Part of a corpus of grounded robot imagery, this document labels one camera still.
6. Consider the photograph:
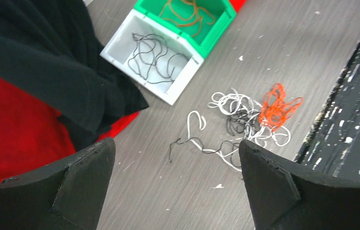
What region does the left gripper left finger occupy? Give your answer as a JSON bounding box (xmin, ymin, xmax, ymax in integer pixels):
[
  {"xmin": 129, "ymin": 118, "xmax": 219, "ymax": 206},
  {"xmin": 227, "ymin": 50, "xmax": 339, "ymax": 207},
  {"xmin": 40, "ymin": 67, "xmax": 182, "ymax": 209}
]
[{"xmin": 0, "ymin": 138, "xmax": 116, "ymax": 230}]

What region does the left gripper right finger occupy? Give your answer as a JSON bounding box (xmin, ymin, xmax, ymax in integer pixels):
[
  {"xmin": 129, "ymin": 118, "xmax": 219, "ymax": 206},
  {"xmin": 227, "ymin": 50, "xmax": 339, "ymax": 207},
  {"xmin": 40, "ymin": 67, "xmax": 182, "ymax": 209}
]
[{"xmin": 239, "ymin": 140, "xmax": 360, "ymax": 230}]

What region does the orange cable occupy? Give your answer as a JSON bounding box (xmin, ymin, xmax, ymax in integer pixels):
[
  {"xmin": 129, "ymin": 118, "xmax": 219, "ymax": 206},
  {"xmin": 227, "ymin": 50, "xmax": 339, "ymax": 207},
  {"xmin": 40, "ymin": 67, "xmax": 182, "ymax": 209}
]
[
  {"xmin": 158, "ymin": 0, "xmax": 217, "ymax": 38},
  {"xmin": 258, "ymin": 83, "xmax": 304, "ymax": 132}
]

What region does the black thin cable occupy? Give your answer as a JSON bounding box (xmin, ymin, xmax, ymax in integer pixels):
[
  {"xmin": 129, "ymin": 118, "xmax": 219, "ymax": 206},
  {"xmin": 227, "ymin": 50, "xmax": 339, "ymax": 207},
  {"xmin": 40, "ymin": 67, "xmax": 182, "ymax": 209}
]
[{"xmin": 127, "ymin": 32, "xmax": 189, "ymax": 85}]

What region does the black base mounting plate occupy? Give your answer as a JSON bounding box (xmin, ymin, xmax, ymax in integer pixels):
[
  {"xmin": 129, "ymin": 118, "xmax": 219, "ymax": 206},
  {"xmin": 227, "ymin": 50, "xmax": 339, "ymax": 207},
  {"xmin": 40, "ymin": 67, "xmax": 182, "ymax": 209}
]
[{"xmin": 295, "ymin": 41, "xmax": 360, "ymax": 182}]

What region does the red t-shirt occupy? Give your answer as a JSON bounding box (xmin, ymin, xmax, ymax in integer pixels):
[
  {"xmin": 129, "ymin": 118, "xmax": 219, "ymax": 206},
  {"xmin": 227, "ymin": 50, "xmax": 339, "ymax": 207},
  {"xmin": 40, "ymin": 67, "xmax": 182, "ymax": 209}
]
[{"xmin": 0, "ymin": 72, "xmax": 148, "ymax": 182}]

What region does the black t-shirt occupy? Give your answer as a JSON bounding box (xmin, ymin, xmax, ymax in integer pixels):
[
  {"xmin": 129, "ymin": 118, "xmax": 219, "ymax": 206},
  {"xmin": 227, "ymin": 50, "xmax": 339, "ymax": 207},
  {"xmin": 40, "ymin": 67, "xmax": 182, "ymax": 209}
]
[{"xmin": 0, "ymin": 0, "xmax": 149, "ymax": 150}]

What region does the white plastic bin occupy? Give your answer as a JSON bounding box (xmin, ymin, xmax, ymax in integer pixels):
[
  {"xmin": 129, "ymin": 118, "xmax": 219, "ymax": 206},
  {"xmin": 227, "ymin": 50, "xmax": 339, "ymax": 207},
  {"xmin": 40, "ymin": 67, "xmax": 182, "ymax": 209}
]
[{"xmin": 100, "ymin": 10, "xmax": 204, "ymax": 105}]

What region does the green plastic bin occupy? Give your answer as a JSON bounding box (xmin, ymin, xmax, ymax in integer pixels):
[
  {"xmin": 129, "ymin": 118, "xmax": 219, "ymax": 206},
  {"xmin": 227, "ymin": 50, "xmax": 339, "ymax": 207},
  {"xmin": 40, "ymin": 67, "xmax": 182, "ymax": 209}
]
[{"xmin": 134, "ymin": 0, "xmax": 236, "ymax": 59}]

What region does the red plastic bin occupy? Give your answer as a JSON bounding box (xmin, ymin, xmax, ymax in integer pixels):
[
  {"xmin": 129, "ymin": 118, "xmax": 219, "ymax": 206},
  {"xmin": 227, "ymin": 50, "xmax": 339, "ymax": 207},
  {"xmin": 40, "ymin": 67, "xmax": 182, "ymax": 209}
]
[{"xmin": 229, "ymin": 0, "xmax": 247, "ymax": 12}]

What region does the black tangled cable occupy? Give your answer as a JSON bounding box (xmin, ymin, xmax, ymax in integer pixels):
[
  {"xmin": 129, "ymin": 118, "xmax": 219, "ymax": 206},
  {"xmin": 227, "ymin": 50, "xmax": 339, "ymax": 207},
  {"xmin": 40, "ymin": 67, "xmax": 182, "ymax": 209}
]
[{"xmin": 168, "ymin": 109, "xmax": 263, "ymax": 169}]

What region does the white tangled cable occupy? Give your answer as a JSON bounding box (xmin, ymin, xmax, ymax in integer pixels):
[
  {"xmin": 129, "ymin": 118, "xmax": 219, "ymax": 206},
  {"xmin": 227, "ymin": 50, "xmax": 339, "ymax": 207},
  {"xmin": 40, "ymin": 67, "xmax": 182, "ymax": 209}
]
[{"xmin": 186, "ymin": 88, "xmax": 292, "ymax": 173}]

